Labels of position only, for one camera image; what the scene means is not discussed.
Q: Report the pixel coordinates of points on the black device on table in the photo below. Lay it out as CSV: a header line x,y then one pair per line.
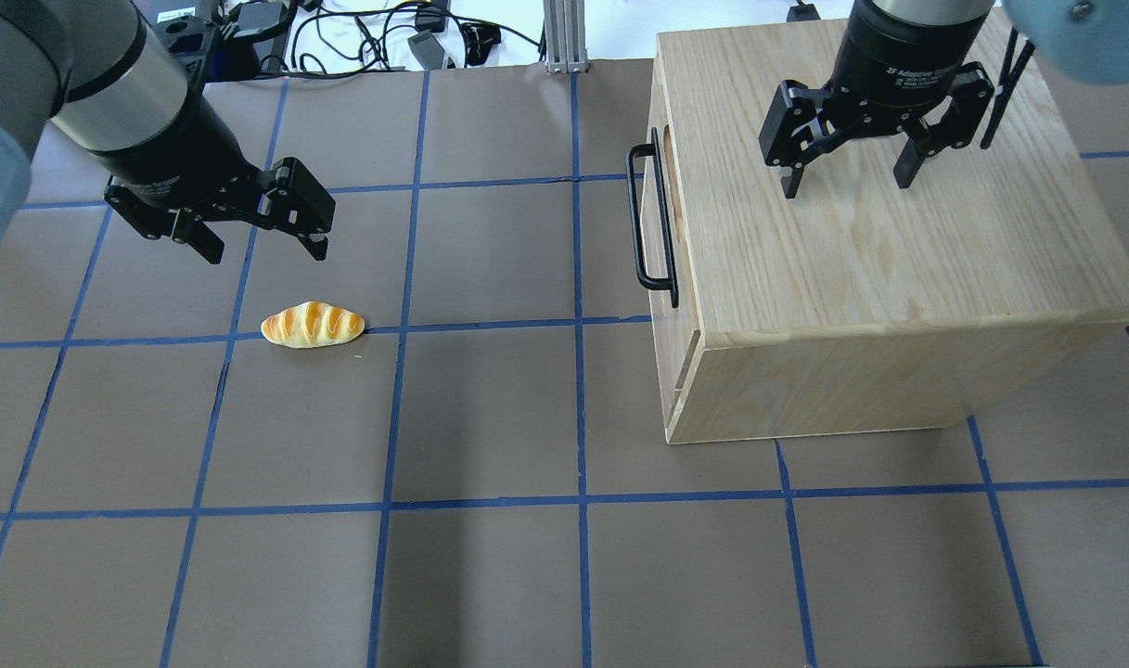
x,y
224,41

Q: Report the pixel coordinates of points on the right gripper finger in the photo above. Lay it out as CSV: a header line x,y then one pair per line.
x,y
968,98
804,123

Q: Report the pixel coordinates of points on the toy bread loaf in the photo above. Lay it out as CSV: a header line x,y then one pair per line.
x,y
313,325

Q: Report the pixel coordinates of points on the wooden drawer cabinet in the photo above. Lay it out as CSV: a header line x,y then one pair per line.
x,y
859,306

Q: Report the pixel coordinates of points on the grey power adapter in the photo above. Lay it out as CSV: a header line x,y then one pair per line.
x,y
429,52

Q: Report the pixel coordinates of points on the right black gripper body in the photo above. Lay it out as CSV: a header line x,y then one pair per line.
x,y
898,54

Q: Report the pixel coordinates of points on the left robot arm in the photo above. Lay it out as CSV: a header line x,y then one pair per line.
x,y
129,91

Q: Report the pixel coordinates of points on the aluminium frame post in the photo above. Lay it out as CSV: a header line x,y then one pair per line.
x,y
565,47

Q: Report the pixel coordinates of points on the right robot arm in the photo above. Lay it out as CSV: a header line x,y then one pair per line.
x,y
1088,40

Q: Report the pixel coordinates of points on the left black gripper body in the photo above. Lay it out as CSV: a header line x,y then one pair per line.
x,y
179,153

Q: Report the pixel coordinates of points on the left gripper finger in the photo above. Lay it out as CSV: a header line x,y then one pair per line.
x,y
286,198
182,227

